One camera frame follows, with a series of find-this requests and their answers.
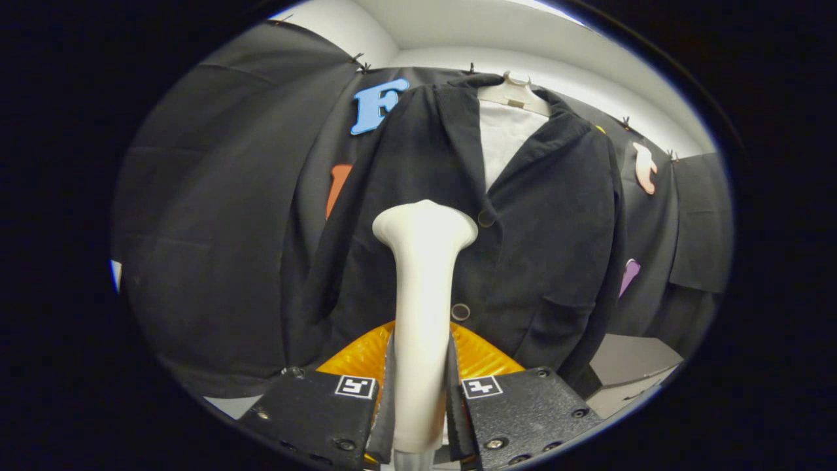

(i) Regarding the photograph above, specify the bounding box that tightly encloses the black suit jacket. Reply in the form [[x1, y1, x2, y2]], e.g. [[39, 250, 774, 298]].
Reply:
[[281, 73, 628, 387]]

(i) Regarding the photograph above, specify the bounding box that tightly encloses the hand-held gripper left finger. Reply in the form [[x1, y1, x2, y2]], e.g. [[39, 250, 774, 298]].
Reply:
[[239, 321, 398, 471]]

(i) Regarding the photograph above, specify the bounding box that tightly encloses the row of black backdrop clips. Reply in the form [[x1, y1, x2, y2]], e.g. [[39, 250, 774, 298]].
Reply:
[[275, 13, 681, 163]]

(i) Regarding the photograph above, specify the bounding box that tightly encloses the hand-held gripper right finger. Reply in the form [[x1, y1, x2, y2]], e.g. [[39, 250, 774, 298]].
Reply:
[[448, 321, 606, 471]]

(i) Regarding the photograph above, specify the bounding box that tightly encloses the white garment steamer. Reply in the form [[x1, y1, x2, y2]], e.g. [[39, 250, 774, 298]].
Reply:
[[371, 200, 479, 471]]

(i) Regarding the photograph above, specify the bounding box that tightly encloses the black backdrop cloth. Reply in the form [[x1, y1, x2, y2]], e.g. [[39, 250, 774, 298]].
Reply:
[[111, 20, 734, 400]]

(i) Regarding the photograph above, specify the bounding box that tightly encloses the grey drawer cabinet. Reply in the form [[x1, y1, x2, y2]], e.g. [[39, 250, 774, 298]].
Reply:
[[585, 332, 684, 419]]

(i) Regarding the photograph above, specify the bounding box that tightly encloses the cream clothes hanger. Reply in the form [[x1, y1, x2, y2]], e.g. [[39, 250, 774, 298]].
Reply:
[[477, 70, 552, 118]]

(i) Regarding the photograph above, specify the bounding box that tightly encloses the white shirt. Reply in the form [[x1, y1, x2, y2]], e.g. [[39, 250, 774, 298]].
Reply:
[[479, 100, 550, 192]]

